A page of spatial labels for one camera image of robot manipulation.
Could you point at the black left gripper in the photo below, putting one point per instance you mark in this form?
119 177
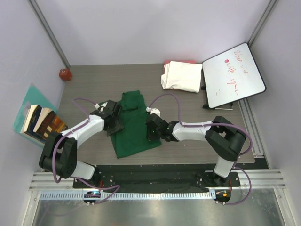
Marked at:
119 126

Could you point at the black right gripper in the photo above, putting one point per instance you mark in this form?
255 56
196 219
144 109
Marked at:
150 136

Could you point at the green t shirt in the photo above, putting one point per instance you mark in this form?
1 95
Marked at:
132 139

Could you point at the white dry-erase board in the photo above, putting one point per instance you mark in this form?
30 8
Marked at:
231 76

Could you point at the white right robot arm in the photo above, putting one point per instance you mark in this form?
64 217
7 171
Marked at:
225 138

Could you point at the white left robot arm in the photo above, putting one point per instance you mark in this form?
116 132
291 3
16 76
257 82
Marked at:
60 152

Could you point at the stack of books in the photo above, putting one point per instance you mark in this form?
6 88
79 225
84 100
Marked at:
39 122

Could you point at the folded white t shirt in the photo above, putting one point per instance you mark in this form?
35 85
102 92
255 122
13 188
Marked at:
182 76

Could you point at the red cube block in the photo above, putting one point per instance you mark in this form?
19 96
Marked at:
65 74

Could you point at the teal plastic folder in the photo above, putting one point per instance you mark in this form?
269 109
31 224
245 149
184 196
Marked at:
33 96

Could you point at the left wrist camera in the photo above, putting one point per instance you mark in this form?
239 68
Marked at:
101 107

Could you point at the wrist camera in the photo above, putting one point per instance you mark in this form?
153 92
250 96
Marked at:
101 107
150 111

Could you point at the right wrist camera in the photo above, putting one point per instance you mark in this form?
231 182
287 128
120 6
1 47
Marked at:
150 111

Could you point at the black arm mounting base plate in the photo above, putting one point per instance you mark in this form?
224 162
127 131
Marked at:
161 178

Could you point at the white slotted cable duct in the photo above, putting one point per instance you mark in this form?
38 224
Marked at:
92 195

